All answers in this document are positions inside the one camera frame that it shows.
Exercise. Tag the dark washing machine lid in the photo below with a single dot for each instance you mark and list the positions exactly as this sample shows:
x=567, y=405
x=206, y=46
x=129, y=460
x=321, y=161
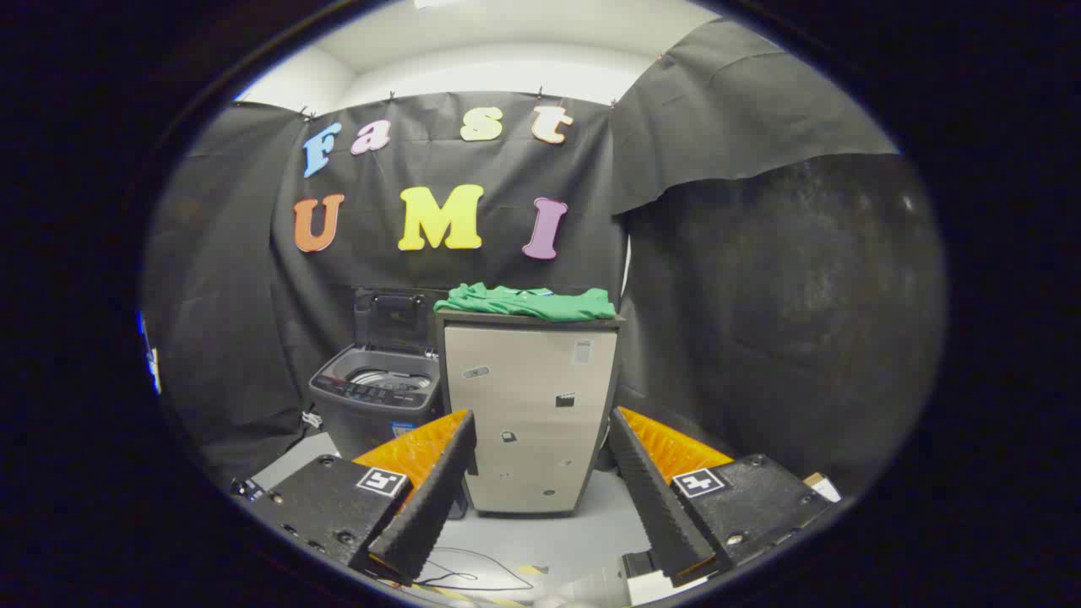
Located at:
x=393, y=319

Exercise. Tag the beige cabinet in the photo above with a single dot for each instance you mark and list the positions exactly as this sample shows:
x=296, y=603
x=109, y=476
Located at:
x=524, y=405

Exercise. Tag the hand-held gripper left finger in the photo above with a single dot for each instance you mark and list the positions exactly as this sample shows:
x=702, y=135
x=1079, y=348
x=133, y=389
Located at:
x=431, y=498

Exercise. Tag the black backdrop cloth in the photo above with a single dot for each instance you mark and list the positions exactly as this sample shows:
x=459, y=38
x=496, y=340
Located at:
x=507, y=169

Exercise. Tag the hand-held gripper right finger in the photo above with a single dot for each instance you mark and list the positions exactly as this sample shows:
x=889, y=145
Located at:
x=654, y=507

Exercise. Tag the green polo shirt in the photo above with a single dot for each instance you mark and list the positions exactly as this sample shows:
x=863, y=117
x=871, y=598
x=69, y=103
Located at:
x=540, y=302

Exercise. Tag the grey washing machine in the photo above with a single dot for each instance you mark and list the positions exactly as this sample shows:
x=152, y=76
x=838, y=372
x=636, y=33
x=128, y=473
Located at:
x=372, y=414

